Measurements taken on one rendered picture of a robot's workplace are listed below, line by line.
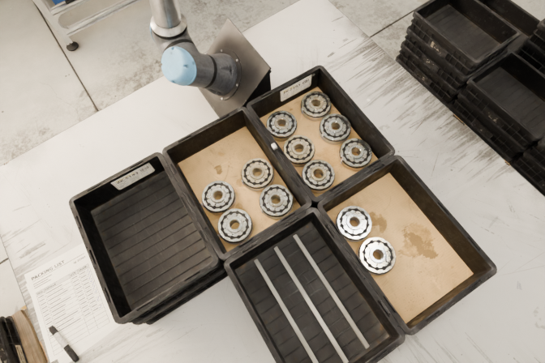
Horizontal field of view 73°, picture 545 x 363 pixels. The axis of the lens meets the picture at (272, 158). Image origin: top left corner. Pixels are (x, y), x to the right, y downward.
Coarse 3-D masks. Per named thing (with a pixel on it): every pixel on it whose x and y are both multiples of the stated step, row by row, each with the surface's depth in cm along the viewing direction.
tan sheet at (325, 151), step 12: (300, 96) 132; (288, 108) 130; (300, 108) 130; (264, 120) 128; (300, 120) 128; (300, 132) 126; (312, 132) 125; (324, 144) 123; (324, 156) 121; (336, 156) 121; (372, 156) 121; (300, 168) 120; (336, 168) 119; (336, 180) 118; (312, 192) 116
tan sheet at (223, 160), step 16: (224, 144) 125; (240, 144) 125; (256, 144) 124; (192, 160) 123; (208, 160) 123; (224, 160) 122; (240, 160) 122; (192, 176) 120; (208, 176) 120; (224, 176) 120; (240, 176) 120; (240, 192) 117; (256, 192) 117; (240, 208) 115; (256, 208) 115; (256, 224) 113
